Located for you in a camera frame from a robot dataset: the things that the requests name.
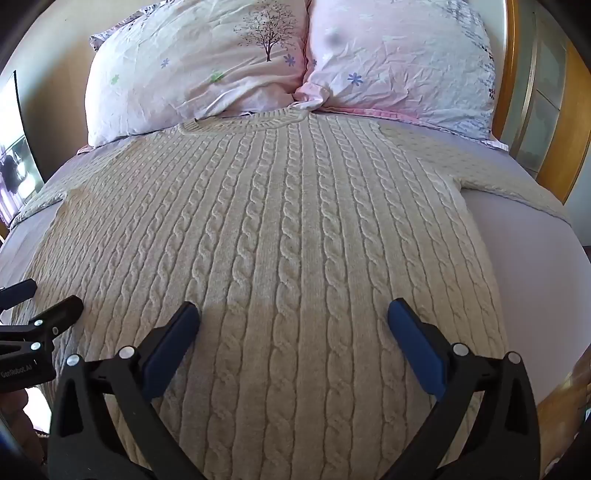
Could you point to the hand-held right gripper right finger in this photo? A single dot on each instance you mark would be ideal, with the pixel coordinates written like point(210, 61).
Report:
point(415, 344)

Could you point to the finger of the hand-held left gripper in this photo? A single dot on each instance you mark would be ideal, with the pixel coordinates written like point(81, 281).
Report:
point(55, 318)
point(18, 293)

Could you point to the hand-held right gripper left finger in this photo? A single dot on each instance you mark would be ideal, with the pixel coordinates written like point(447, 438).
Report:
point(170, 350)

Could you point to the person's left hand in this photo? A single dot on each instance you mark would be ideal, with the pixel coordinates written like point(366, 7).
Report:
point(21, 424)

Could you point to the lavender bed sheet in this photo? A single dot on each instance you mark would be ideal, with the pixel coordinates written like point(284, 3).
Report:
point(521, 258)

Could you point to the wooden headboard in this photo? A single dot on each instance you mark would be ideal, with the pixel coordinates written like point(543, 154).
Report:
point(545, 97)

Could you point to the pink tree-print pillow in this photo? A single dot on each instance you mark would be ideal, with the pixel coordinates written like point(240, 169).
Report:
point(194, 64)

